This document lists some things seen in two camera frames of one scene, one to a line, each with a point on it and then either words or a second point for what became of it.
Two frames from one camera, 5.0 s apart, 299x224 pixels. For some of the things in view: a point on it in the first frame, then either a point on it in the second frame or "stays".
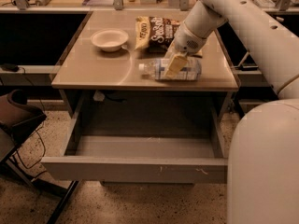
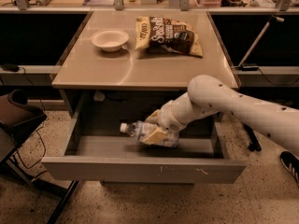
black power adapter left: [10, 67] stays
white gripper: [188, 39] to [165, 117]
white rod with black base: [246, 67] stays
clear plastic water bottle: [192, 70] to [140, 129]
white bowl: [108, 39] stays
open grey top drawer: [143, 137] stays
